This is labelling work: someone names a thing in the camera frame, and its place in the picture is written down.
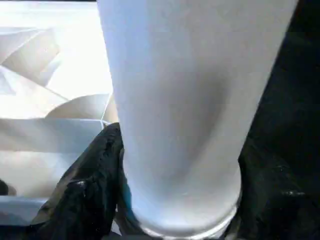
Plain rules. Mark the white plastic table leg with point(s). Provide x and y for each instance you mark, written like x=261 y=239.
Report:
x=187 y=100

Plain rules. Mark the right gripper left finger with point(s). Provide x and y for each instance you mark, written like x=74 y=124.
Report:
x=85 y=195

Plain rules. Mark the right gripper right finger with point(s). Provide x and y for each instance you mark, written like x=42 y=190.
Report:
x=280 y=200

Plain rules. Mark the white plastic table top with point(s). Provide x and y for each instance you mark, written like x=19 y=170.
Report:
x=62 y=75

